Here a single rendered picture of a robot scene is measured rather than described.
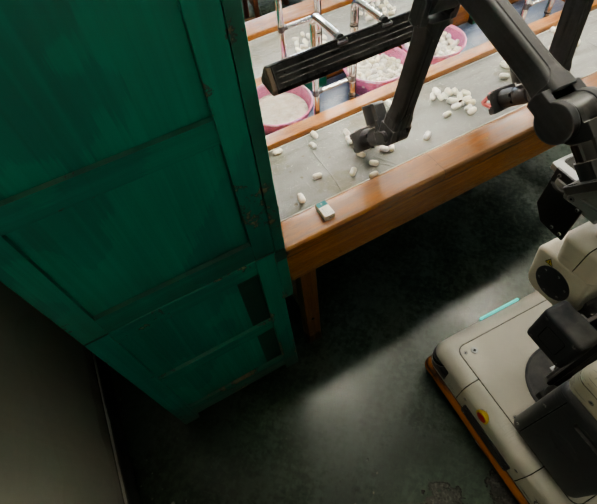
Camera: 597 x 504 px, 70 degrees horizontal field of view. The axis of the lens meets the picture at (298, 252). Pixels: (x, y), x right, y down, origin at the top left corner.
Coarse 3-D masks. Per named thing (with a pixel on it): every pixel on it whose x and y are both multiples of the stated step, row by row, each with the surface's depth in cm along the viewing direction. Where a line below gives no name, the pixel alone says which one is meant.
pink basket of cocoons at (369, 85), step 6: (396, 48) 174; (402, 54) 173; (402, 60) 174; (396, 78) 163; (360, 84) 167; (366, 84) 165; (372, 84) 164; (378, 84) 164; (384, 84) 164; (360, 90) 170; (366, 90) 169
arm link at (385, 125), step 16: (416, 0) 91; (416, 16) 92; (432, 16) 95; (448, 16) 95; (416, 32) 98; (432, 32) 95; (416, 48) 100; (432, 48) 99; (416, 64) 102; (400, 80) 110; (416, 80) 106; (400, 96) 112; (416, 96) 111; (400, 112) 114; (384, 128) 122; (400, 128) 119; (384, 144) 125
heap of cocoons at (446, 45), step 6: (444, 36) 183; (450, 36) 180; (408, 42) 183; (444, 42) 178; (450, 42) 179; (456, 42) 178; (438, 48) 176; (444, 48) 176; (450, 48) 176; (456, 48) 176; (438, 54) 175; (444, 54) 174
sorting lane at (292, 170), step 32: (544, 32) 177; (480, 64) 168; (576, 64) 164; (448, 96) 159; (480, 96) 158; (352, 128) 153; (416, 128) 151; (448, 128) 150; (288, 160) 147; (320, 160) 146; (352, 160) 144; (384, 160) 143; (288, 192) 139; (320, 192) 138
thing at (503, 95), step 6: (510, 84) 136; (498, 90) 135; (504, 90) 133; (510, 90) 130; (492, 96) 134; (498, 96) 134; (504, 96) 132; (510, 96) 131; (492, 102) 135; (498, 102) 135; (504, 102) 133; (510, 102) 131; (492, 108) 135; (498, 108) 136; (504, 108) 136
